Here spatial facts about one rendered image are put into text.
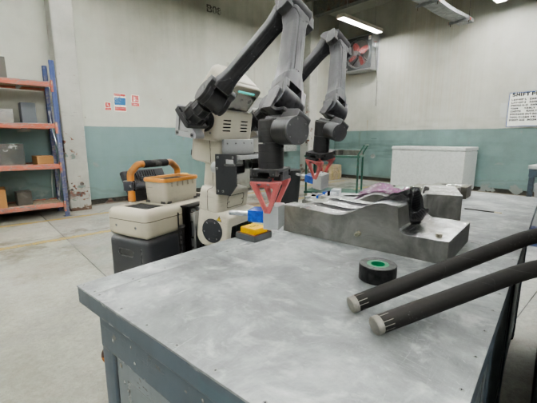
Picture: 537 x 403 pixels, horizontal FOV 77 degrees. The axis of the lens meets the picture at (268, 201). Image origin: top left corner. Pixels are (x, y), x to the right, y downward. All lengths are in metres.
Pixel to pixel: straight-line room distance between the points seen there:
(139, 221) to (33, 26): 5.14
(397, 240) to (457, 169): 6.70
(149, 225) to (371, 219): 0.90
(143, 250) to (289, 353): 1.07
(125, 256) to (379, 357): 1.26
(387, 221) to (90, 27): 6.06
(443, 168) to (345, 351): 7.25
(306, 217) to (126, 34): 5.95
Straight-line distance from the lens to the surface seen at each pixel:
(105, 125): 6.38
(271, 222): 0.76
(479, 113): 8.43
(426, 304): 0.63
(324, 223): 1.05
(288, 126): 0.67
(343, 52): 1.44
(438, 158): 7.75
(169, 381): 0.65
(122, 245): 1.61
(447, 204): 1.35
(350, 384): 0.50
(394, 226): 0.96
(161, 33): 7.02
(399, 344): 0.59
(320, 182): 1.22
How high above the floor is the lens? 1.10
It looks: 11 degrees down
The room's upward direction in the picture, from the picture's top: straight up
